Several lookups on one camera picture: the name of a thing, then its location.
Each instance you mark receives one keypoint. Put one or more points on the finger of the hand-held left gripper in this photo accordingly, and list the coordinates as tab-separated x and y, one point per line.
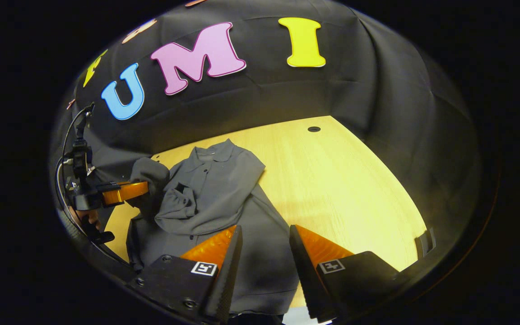
124	192

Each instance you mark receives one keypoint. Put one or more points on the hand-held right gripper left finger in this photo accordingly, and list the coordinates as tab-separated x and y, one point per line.
228	271

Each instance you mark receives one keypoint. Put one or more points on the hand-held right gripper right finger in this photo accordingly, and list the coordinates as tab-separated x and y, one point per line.
305	271

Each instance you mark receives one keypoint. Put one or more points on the grey button-up shirt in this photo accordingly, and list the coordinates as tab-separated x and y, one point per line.
224	180

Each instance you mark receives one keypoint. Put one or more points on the black table edge bracket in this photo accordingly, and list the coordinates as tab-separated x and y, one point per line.
424	243

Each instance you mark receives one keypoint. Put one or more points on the black backdrop cloth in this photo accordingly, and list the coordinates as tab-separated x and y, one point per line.
332	90

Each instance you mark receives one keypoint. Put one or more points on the red cloth clip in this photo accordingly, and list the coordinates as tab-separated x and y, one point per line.
71	104

